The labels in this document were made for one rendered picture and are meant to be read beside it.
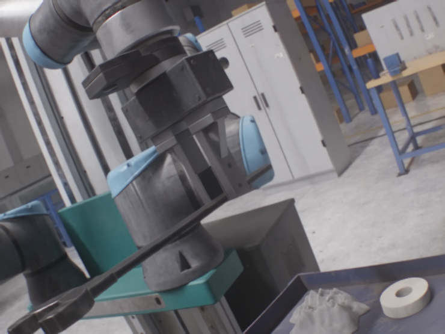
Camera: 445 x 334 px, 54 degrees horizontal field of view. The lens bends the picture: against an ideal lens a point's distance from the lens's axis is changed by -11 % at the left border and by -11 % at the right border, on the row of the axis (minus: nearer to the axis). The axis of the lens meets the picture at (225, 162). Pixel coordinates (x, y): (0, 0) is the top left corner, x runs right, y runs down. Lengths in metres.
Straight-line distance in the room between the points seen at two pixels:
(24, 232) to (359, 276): 0.86
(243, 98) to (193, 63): 4.67
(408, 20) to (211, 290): 4.01
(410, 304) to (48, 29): 0.59
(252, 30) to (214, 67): 4.44
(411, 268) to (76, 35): 0.57
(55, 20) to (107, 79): 0.16
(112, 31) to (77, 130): 0.83
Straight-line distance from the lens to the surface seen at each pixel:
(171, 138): 0.54
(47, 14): 0.62
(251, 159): 0.94
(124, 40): 0.52
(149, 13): 0.52
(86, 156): 1.33
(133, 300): 1.09
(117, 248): 1.27
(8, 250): 1.26
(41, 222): 1.31
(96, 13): 0.54
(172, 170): 0.95
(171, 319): 1.43
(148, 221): 0.97
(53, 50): 0.64
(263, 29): 4.88
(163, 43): 0.52
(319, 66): 8.11
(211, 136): 0.51
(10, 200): 10.02
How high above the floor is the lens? 1.23
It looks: 7 degrees down
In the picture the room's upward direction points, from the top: 23 degrees counter-clockwise
